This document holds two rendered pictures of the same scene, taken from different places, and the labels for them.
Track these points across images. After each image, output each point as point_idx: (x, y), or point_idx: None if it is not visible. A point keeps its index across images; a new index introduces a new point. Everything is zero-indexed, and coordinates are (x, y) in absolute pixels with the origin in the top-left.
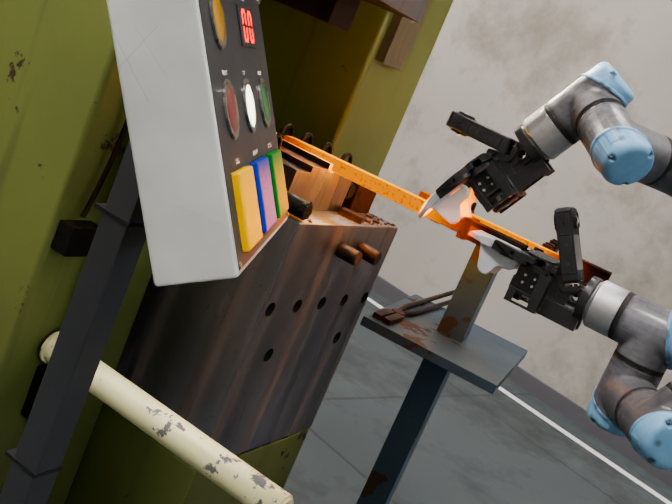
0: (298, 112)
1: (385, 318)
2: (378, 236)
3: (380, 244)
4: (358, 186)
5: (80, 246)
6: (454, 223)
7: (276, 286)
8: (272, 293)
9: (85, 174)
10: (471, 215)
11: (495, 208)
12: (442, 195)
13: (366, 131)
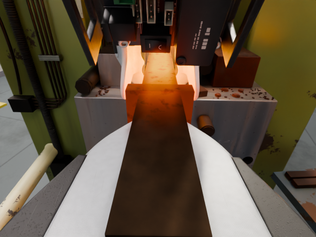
0: (239, 18)
1: (293, 180)
2: (235, 109)
3: (245, 117)
4: (216, 62)
5: (18, 107)
6: (122, 98)
7: (87, 143)
8: (87, 147)
9: (11, 72)
10: (195, 80)
11: (175, 51)
12: (113, 46)
13: (301, 16)
